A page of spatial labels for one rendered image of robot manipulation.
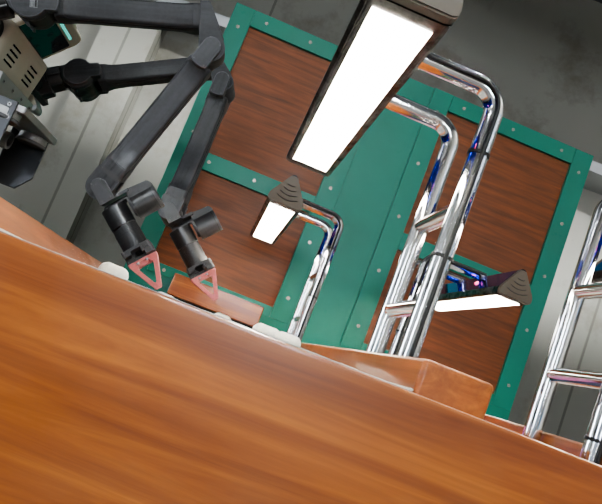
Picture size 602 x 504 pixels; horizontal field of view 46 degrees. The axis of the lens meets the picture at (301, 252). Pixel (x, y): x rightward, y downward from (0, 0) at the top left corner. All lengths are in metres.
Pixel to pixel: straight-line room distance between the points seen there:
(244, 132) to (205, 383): 1.97
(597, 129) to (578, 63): 0.42
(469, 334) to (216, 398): 2.04
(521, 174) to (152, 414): 2.24
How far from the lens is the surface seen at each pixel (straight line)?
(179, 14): 1.62
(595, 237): 1.06
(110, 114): 4.10
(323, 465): 0.47
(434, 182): 0.98
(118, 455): 0.47
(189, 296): 2.23
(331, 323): 2.34
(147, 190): 1.57
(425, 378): 0.50
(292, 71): 2.48
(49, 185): 4.07
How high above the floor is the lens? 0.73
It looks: 9 degrees up
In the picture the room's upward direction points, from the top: 21 degrees clockwise
